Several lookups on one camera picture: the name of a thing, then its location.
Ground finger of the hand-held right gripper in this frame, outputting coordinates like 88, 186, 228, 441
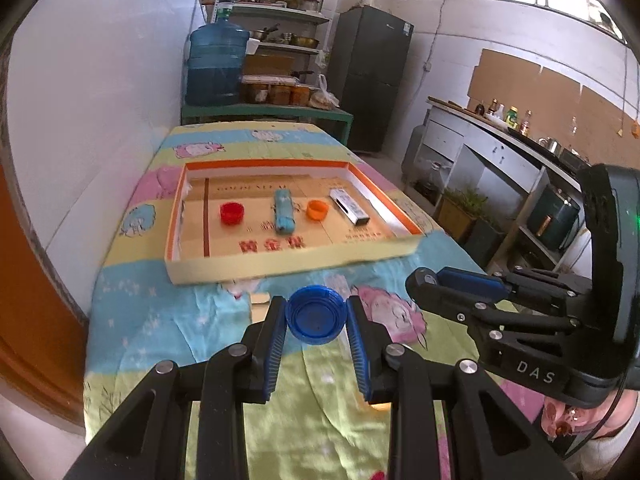
405, 267, 587, 361
436, 266, 598, 312

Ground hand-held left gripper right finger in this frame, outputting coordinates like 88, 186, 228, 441
346, 296, 576, 480

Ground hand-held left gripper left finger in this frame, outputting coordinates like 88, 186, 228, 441
65, 296, 289, 480

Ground small gold box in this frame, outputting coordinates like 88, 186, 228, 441
250, 293, 273, 323

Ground blue bottle cap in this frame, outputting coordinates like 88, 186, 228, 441
285, 285, 347, 345

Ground shallow cardboard box tray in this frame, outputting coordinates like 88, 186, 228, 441
165, 159, 426, 287

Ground white printed small box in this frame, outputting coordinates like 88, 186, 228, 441
329, 187, 372, 227

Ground teal lighter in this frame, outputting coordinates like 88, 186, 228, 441
272, 188, 297, 235

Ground red bottle cap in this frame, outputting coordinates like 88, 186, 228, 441
219, 202, 246, 225

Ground person's right forearm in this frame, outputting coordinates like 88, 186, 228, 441
541, 390, 640, 479

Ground dark planter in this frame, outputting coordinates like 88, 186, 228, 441
465, 215, 507, 269

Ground green air fryer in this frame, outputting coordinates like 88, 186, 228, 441
527, 185, 582, 252

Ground yellow planter with grass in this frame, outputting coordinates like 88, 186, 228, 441
435, 187, 489, 242

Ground grey kitchen counter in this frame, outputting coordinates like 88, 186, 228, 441
422, 97, 601, 272

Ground dark grey refrigerator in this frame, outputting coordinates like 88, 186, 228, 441
327, 6, 415, 154

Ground plastic bag of food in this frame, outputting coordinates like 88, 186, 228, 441
307, 75, 342, 110

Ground green low table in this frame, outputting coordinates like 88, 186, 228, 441
181, 102, 355, 150

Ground red-brown wooden door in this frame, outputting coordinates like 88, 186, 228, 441
0, 160, 92, 430

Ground brown cardboard box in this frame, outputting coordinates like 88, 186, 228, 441
242, 54, 296, 77

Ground blue water jug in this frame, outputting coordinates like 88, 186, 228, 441
186, 24, 251, 107

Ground white metal shelf rack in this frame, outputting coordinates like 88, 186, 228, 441
215, 0, 342, 107

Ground cardboard sheets on wall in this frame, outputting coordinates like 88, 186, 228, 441
467, 49, 640, 163

